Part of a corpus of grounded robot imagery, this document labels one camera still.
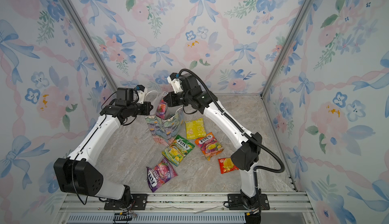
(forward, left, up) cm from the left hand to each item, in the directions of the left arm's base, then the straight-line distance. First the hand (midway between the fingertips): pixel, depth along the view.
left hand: (152, 105), depth 81 cm
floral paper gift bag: (-11, -6, -9) cm, 16 cm away
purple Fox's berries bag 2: (-29, -6, -22) cm, 37 cm away
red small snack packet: (-23, -41, -24) cm, 53 cm away
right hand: (-3, -8, +9) cm, 12 cm away
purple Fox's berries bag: (-8, -6, +5) cm, 11 cm away
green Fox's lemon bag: (-15, -13, -21) cm, 29 cm away
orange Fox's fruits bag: (-12, -31, -22) cm, 40 cm away
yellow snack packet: (-1, -23, -22) cm, 32 cm away
